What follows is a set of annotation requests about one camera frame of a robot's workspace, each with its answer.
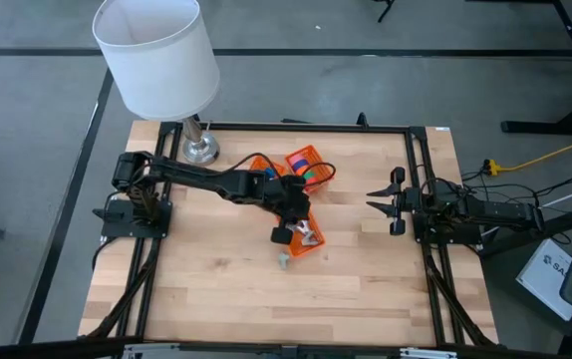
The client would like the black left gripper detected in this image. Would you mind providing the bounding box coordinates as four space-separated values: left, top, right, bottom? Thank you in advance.
260 174 312 245

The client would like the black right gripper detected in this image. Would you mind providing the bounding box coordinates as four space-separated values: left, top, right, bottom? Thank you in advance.
365 167 421 236

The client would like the orange plastic mesh basket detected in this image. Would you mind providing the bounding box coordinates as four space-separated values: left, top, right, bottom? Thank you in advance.
248 155 287 183
278 211 327 259
284 144 337 194

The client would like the white printed box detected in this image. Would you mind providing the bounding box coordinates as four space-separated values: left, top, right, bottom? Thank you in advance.
515 237 572 321

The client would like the black desk foot bar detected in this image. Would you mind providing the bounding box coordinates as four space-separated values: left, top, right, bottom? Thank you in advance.
478 201 572 258

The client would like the black stand leg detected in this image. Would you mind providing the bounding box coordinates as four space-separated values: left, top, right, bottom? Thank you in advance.
373 0 397 24

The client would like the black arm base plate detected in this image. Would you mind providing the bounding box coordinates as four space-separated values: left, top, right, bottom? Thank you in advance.
413 213 484 245
92 198 172 239

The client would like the yellow extension cord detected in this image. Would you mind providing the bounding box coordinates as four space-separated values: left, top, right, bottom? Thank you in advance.
482 129 572 177

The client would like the black frame crossbeam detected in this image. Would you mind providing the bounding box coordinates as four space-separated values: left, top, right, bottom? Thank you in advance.
0 336 572 359

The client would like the black desk frame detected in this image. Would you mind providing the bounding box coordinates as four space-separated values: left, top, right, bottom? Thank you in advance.
499 0 572 137

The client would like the silver frame bracket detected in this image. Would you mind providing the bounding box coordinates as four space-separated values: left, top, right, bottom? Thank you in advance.
399 346 459 359
122 342 181 359

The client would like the white cable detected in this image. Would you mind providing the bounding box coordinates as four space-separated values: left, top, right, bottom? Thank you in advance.
479 179 572 236

